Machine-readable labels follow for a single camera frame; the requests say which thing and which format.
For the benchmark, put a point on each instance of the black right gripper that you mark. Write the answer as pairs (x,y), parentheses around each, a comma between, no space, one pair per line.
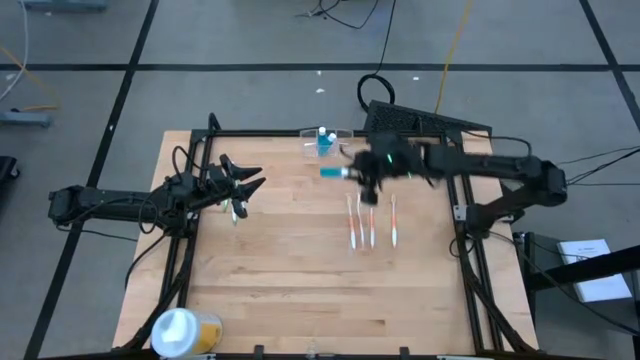
(390,160)

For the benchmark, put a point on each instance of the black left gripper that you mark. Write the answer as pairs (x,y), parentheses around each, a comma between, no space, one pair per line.
(215,187)

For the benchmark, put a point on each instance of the orange white toothbrush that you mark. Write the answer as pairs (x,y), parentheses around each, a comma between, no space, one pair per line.
(394,225)
(352,225)
(361,225)
(372,227)

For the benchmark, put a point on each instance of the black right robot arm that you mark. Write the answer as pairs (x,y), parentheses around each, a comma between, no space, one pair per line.
(500,165)

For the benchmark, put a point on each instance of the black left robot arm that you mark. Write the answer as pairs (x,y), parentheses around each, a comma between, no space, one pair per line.
(100,202)

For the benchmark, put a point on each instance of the clear acrylic organizer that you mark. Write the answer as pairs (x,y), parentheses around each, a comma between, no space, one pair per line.
(310,145)

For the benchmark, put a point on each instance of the black mesh computer case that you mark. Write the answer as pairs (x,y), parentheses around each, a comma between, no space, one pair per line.
(415,120)

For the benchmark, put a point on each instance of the grey floor stand base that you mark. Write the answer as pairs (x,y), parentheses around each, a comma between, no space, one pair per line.
(25,118)
(65,5)

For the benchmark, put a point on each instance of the black caster base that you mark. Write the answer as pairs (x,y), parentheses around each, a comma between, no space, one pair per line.
(7,172)

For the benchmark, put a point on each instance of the black side stand beam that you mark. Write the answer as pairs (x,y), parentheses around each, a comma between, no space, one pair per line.
(600,262)

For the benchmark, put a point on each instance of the white paper booklet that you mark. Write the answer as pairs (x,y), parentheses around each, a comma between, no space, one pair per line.
(605,291)

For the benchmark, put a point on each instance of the black aluminium table frame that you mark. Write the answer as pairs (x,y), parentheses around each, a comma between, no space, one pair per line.
(250,133)

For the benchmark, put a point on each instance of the small black camera bracket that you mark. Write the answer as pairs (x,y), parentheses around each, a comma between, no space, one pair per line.
(404,352)
(258,351)

